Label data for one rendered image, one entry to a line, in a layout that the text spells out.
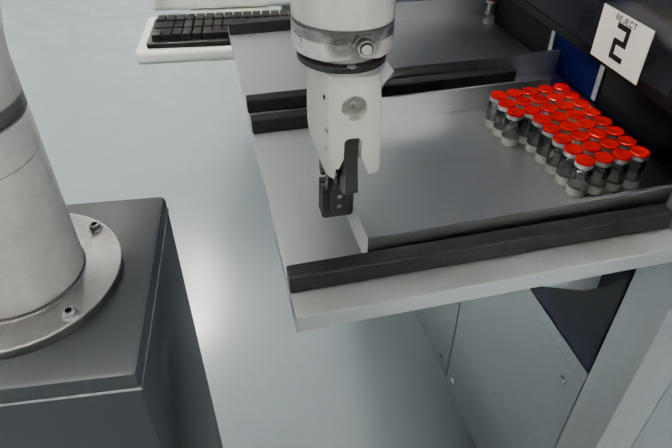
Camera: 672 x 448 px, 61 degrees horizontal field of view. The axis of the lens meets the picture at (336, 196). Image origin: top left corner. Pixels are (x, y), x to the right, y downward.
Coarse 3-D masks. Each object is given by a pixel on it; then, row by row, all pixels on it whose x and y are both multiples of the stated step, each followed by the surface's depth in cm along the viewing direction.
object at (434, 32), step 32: (448, 0) 105; (480, 0) 107; (416, 32) 101; (448, 32) 101; (480, 32) 101; (384, 64) 90; (416, 64) 83; (448, 64) 83; (480, 64) 85; (512, 64) 86; (544, 64) 87
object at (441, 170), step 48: (432, 96) 76; (480, 96) 78; (384, 144) 72; (432, 144) 72; (480, 144) 72; (384, 192) 64; (432, 192) 64; (480, 192) 64; (528, 192) 64; (624, 192) 58; (384, 240) 54; (432, 240) 55
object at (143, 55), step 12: (192, 12) 132; (204, 12) 132; (288, 12) 130; (144, 36) 119; (144, 48) 114; (156, 48) 114; (168, 48) 114; (180, 48) 114; (192, 48) 114; (204, 48) 115; (216, 48) 115; (228, 48) 115; (144, 60) 114; (156, 60) 114; (168, 60) 115; (180, 60) 115; (192, 60) 115; (204, 60) 116; (216, 60) 116
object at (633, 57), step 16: (608, 16) 64; (624, 16) 61; (608, 32) 64; (624, 32) 62; (640, 32) 59; (592, 48) 67; (608, 48) 64; (640, 48) 60; (608, 64) 65; (624, 64) 62; (640, 64) 60
